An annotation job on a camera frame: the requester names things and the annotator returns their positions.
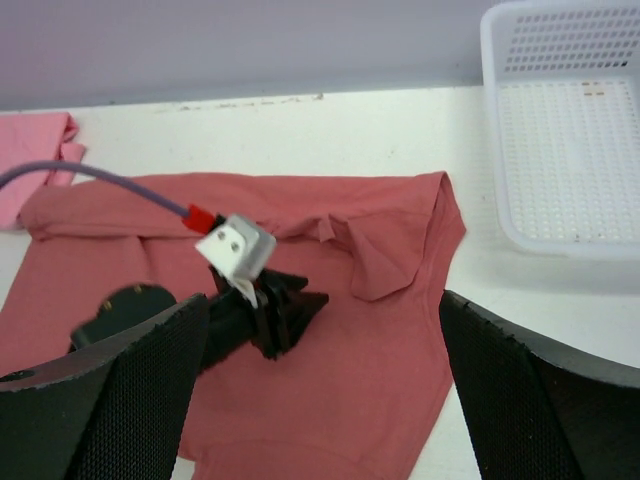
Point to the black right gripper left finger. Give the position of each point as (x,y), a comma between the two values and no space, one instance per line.
(112,410)

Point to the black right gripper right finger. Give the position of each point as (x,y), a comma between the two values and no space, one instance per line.
(536,408)

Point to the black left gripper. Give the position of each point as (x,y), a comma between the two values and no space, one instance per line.
(275,326)

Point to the red t shirt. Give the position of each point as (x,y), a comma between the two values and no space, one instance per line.
(357,397)

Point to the folded pink t shirt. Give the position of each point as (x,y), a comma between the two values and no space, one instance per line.
(27,138)

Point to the white plastic basket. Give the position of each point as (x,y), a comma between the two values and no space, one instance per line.
(561,90)

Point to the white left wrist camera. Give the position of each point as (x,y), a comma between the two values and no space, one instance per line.
(237,248)

